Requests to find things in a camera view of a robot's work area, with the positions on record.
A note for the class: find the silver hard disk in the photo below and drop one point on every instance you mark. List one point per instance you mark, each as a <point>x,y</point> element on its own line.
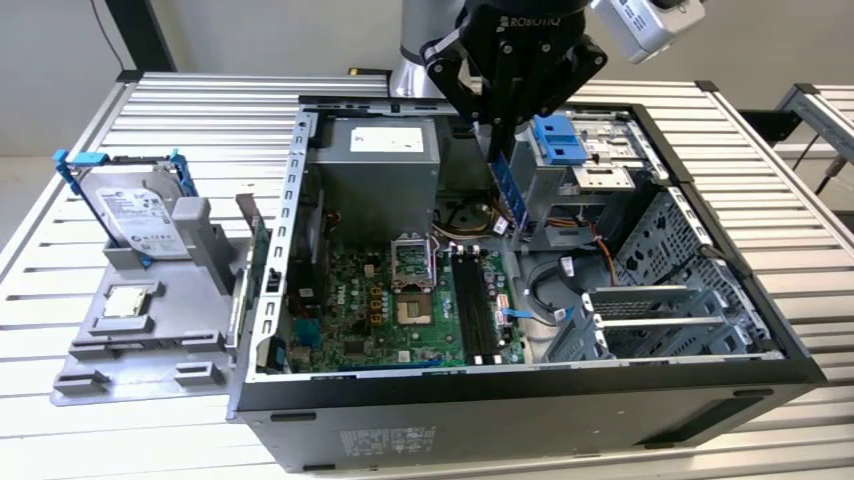
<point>134,215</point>

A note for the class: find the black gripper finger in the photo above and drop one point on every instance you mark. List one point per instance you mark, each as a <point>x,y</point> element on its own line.
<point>577,75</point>
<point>450,80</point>

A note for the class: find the blue disk carrier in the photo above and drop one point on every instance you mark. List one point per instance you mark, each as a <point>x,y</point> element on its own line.
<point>83,157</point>

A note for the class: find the blue plastic drive latch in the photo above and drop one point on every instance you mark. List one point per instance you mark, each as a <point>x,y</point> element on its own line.
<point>561,145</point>

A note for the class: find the black case fan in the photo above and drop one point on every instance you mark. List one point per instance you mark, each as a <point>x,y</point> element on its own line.
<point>309,235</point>

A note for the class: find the black grey PC case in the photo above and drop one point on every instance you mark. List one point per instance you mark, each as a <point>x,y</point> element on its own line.
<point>468,415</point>

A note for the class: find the black RAM slot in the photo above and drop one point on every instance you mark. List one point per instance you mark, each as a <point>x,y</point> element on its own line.
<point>465,305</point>
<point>481,305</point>
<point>473,305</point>

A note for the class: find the grey parts rack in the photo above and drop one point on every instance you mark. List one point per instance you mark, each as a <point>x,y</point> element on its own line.
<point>181,310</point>

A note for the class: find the silver CPU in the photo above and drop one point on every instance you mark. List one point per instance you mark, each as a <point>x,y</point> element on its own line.
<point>127,300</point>

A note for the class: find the green motherboard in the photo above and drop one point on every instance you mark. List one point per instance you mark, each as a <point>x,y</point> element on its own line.
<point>354,340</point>

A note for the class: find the black vertical post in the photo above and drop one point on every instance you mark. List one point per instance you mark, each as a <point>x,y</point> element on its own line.
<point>150,40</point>

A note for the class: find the graphics card with metal bracket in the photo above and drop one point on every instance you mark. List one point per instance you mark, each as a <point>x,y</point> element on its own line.
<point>253,212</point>

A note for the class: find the small aluminium slat table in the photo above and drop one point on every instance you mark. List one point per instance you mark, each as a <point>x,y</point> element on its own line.
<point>835,100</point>

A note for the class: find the blue expansion slot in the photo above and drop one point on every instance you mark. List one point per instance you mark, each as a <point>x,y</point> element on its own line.
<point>388,365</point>

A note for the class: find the metal locking lever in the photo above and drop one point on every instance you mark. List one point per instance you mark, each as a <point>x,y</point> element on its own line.
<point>437,250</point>

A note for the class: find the grey metal disk bay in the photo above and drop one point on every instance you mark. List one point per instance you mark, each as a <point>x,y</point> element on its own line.
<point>554,200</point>

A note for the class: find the pale grey wrist camera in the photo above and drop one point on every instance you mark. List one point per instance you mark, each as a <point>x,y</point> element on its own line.
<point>648,30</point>

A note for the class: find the CPU socket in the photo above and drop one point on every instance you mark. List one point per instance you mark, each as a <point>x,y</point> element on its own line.
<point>416,307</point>

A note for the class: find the round dark case speaker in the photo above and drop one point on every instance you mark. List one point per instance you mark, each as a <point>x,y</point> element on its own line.
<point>470,217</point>

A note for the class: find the grey power supply unit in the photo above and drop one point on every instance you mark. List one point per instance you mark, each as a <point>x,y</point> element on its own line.
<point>374,200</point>

